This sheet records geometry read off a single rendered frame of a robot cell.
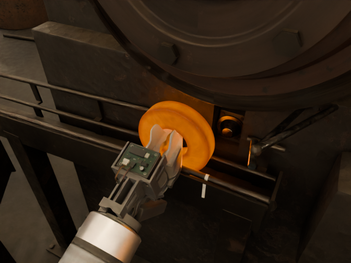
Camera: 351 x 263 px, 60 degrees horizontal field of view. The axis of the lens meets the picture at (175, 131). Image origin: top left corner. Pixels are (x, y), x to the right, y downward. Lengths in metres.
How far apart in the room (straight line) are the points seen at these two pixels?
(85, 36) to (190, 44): 0.42
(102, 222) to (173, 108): 0.23
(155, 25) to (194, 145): 0.28
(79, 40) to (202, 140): 0.34
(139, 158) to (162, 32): 0.22
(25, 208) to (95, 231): 1.10
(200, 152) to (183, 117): 0.08
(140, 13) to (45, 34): 0.45
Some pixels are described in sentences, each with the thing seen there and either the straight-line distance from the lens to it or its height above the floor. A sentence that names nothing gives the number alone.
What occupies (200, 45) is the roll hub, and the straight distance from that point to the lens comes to 0.32.
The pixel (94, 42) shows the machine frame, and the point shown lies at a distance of 0.68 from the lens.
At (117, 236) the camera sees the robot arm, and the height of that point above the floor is 0.76.
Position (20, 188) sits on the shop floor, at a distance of 1.64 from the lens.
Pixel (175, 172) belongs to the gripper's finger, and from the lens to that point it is 0.53.
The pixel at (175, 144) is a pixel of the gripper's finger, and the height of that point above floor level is 0.77.
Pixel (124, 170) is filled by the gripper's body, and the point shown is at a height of 0.80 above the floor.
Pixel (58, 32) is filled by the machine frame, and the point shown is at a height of 0.87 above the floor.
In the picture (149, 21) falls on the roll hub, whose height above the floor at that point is 1.02.
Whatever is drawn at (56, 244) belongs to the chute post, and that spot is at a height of 0.01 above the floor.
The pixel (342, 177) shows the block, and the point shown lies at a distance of 0.52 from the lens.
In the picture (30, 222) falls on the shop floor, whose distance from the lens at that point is 1.49.
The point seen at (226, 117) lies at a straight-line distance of 0.63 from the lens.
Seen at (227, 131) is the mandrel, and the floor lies 0.74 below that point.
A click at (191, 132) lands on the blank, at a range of 0.55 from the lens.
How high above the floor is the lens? 1.15
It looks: 41 degrees down
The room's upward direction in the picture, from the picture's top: straight up
